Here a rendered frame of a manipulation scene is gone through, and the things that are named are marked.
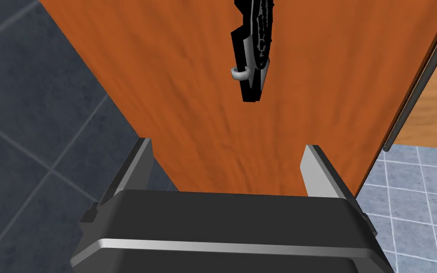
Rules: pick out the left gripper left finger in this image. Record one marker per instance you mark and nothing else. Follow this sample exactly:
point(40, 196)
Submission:
point(135, 168)

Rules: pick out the orange wooden door leaf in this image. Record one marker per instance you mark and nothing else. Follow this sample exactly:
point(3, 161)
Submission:
point(188, 113)

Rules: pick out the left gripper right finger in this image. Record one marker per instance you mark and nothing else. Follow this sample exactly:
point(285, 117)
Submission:
point(319, 175)

